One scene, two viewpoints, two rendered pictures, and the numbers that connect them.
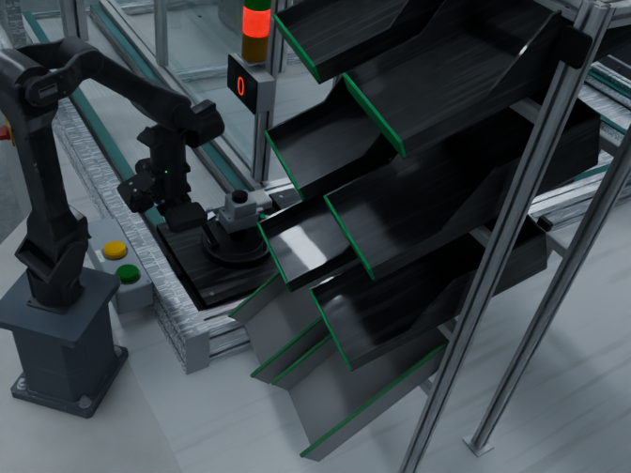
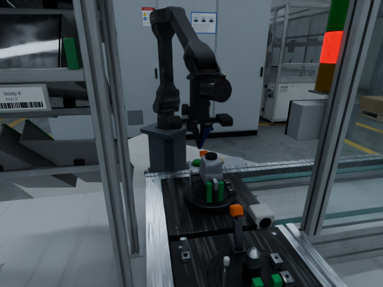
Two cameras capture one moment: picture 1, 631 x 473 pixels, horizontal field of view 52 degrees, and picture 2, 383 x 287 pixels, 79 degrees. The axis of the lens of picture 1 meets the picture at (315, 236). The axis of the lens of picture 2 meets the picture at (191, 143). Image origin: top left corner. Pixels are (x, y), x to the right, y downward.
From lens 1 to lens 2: 1.29 m
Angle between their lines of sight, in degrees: 94
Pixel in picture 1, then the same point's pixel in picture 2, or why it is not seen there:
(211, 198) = (289, 214)
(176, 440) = not seen: hidden behind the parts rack
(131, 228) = (236, 167)
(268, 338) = not seen: hidden behind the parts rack
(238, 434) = (99, 209)
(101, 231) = (234, 160)
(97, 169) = (293, 162)
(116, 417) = (139, 180)
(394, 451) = (9, 279)
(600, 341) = not seen: outside the picture
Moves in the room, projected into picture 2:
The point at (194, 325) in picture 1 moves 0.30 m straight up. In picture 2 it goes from (151, 176) to (145, 79)
